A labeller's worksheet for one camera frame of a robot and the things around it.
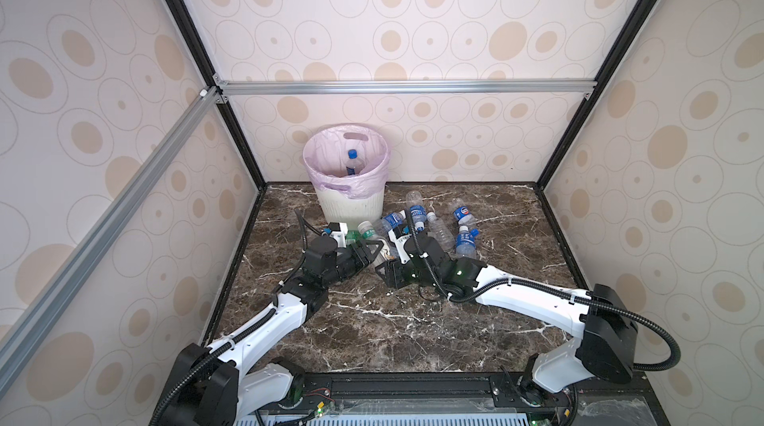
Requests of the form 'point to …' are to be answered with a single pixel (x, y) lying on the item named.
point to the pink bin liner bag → (325, 151)
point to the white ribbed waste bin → (339, 208)
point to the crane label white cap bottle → (368, 233)
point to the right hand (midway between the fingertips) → (383, 267)
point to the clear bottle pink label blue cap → (353, 165)
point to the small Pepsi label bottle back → (466, 218)
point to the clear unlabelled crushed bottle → (440, 230)
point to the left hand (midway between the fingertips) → (388, 247)
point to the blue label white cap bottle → (466, 243)
